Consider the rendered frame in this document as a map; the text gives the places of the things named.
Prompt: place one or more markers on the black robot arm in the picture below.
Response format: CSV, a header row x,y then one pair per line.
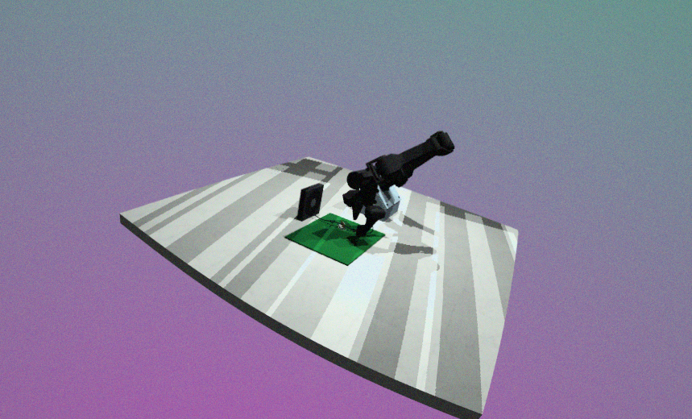
x,y
395,169

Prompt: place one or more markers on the green flat board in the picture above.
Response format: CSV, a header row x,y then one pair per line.
x,y
335,240

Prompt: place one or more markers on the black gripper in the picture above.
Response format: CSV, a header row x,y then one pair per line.
x,y
372,213

